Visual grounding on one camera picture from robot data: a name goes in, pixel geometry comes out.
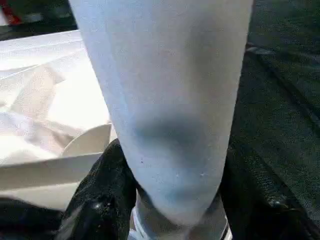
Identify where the small red item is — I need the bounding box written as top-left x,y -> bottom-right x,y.
0,0 -> 24,27

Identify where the white plastic table top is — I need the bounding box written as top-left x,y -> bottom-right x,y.
0,29 -> 142,212

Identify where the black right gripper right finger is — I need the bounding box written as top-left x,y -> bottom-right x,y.
219,142 -> 320,240

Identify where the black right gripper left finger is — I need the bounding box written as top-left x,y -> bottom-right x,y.
54,138 -> 139,240

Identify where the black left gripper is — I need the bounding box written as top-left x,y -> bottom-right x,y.
0,196 -> 65,237

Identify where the black work mat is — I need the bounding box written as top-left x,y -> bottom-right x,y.
0,0 -> 320,240

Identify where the white plastic table leg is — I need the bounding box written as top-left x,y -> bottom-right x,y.
67,0 -> 255,240

